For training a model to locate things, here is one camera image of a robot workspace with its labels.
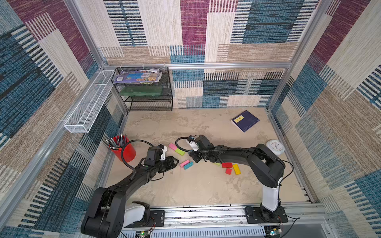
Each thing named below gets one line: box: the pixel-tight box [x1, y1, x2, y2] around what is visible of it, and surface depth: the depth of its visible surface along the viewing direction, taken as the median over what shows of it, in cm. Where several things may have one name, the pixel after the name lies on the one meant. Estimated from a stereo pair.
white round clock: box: [265, 138, 286, 156], surface depth 98 cm
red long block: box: [221, 162, 233, 168], surface depth 91 cm
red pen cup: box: [109, 134, 136, 163], surface depth 89 cm
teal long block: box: [183, 161, 194, 171], surface depth 91 cm
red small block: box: [225, 167, 233, 176], surface depth 91 cm
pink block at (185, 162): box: [180, 159, 191, 168], surface depth 91 cm
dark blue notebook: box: [230, 110, 260, 133], surface depth 114 cm
